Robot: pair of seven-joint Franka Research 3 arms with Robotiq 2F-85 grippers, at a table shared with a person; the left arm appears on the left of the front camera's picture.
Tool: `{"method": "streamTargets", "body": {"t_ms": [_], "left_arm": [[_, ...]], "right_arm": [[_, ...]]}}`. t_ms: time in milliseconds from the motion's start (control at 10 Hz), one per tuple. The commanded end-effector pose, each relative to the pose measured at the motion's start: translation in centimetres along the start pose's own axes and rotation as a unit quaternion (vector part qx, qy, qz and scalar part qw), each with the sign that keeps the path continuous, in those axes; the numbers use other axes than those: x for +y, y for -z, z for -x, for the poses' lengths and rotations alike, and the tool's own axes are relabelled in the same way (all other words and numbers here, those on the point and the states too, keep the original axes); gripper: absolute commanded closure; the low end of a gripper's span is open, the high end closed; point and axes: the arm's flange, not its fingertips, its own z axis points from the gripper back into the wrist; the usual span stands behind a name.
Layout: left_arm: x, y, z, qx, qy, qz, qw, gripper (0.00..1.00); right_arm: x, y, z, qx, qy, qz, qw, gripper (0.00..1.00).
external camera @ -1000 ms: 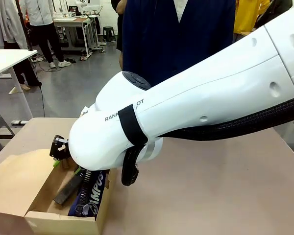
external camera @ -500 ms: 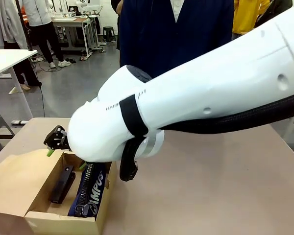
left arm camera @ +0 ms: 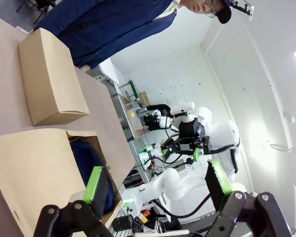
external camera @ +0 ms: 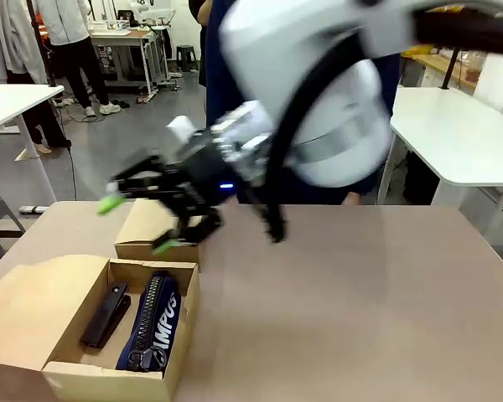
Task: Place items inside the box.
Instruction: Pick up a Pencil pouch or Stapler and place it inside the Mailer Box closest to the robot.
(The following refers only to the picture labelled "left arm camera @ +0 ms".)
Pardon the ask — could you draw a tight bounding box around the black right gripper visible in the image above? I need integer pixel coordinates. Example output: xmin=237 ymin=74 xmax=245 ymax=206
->
xmin=161 ymin=118 xmax=210 ymax=163

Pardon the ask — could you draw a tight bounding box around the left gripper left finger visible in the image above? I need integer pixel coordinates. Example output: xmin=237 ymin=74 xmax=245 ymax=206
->
xmin=34 ymin=165 xmax=112 ymax=237

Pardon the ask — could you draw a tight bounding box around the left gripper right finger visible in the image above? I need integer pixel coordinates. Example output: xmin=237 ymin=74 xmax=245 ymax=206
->
xmin=204 ymin=159 xmax=293 ymax=237

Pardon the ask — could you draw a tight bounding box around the navy blue zipper pouch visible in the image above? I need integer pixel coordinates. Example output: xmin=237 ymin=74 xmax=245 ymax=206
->
xmin=70 ymin=138 xmax=116 ymax=214

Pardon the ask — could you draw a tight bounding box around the cardboard box holding stapler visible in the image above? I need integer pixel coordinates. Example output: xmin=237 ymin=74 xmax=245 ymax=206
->
xmin=18 ymin=27 xmax=90 ymax=127

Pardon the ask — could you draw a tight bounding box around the black electronics box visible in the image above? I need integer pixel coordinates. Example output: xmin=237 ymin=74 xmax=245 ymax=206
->
xmin=112 ymin=216 xmax=132 ymax=232

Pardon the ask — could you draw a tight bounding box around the large cardboard box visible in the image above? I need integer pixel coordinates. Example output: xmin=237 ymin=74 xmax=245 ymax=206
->
xmin=0 ymin=128 xmax=125 ymax=237

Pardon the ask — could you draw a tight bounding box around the red emergency stop button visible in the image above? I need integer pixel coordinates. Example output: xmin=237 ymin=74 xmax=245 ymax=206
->
xmin=138 ymin=209 xmax=150 ymax=223

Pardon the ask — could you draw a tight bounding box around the small brown cardboard carton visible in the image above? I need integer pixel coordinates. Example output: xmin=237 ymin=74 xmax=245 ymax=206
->
xmin=137 ymin=91 xmax=151 ymax=107

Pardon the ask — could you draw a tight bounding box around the person in blue jacket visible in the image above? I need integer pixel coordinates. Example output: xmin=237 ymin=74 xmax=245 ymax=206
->
xmin=36 ymin=0 xmax=232 ymax=70

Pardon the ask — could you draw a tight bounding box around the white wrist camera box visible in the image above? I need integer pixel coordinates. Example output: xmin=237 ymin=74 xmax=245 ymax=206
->
xmin=170 ymin=101 xmax=195 ymax=118

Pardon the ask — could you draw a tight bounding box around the thick black cable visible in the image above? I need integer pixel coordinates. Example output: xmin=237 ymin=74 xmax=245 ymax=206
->
xmin=150 ymin=191 xmax=213 ymax=219

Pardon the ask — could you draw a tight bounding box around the green metal clamp frame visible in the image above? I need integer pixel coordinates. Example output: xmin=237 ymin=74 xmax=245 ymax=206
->
xmin=126 ymin=80 xmax=139 ymax=101

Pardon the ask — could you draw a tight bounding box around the head mounted camera rig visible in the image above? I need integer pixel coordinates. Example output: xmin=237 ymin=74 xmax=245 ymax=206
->
xmin=230 ymin=0 xmax=255 ymax=20

